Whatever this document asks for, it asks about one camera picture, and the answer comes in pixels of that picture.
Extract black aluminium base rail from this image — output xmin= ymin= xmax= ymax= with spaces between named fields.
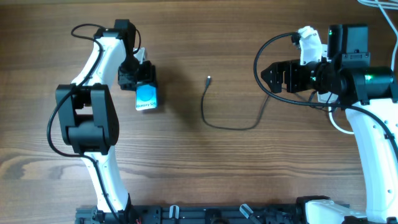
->
xmin=75 ymin=203 xmax=299 ymax=224

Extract white power strip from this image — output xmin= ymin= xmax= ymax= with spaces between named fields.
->
xmin=317 ymin=92 xmax=338 ymax=103

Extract black left camera cable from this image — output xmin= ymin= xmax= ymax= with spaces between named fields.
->
xmin=46 ymin=23 xmax=125 ymax=224

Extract light blue Galaxy smartphone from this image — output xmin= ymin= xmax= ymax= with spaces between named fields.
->
xmin=136 ymin=85 xmax=157 ymax=111

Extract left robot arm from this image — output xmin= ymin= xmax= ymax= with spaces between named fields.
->
xmin=47 ymin=19 xmax=158 ymax=223

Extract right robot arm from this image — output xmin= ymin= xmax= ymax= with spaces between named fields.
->
xmin=254 ymin=24 xmax=397 ymax=223

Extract white power strip cord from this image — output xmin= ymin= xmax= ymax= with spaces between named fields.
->
xmin=327 ymin=0 xmax=398 ymax=135

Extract black USB charging cable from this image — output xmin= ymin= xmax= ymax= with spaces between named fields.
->
xmin=200 ymin=75 xmax=330 ymax=131

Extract white cables at table corner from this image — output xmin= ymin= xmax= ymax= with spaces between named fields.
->
xmin=356 ymin=0 xmax=398 ymax=11

